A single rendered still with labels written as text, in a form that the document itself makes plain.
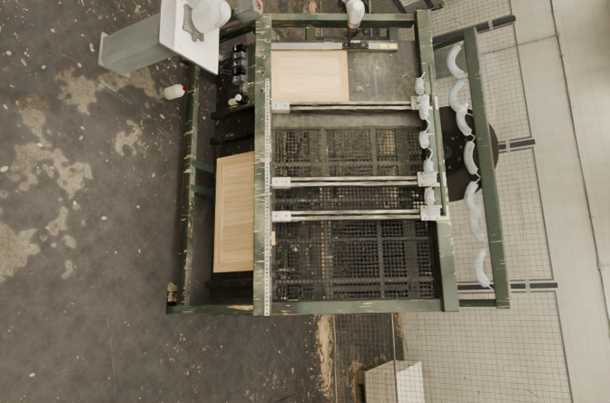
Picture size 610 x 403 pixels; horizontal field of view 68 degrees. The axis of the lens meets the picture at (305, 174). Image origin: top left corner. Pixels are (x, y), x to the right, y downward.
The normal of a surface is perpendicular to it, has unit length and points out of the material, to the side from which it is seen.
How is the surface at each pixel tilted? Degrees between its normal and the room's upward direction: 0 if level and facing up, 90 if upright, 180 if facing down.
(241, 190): 90
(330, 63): 58
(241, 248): 90
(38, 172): 0
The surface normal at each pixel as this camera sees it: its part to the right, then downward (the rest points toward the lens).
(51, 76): 0.86, -0.15
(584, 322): -0.50, -0.20
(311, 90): 0.04, -0.25
